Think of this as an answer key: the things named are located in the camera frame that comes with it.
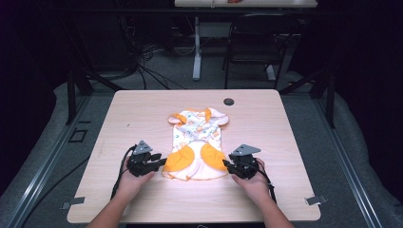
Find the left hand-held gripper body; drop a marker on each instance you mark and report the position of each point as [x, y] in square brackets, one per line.
[141, 161]

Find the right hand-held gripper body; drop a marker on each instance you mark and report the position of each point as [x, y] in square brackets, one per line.
[244, 163]

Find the orange and white baby garment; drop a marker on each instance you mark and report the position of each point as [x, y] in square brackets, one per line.
[197, 144]

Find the person's left hand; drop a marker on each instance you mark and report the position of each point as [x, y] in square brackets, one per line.
[133, 182]

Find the person's right hand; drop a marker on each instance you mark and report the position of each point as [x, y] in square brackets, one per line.
[253, 185]

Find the round grey table grommet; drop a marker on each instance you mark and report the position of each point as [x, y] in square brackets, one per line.
[228, 101]

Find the black metal stand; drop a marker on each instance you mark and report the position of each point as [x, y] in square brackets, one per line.
[320, 91]
[79, 82]

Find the black chair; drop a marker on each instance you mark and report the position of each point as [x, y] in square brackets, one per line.
[258, 47]

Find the white desk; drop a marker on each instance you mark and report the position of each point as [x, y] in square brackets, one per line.
[198, 47]

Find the grey metal table bracket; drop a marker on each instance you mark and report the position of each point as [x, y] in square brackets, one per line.
[316, 200]
[73, 202]

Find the aluminium floor rail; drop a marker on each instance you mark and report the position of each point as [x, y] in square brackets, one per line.
[347, 161]
[47, 161]

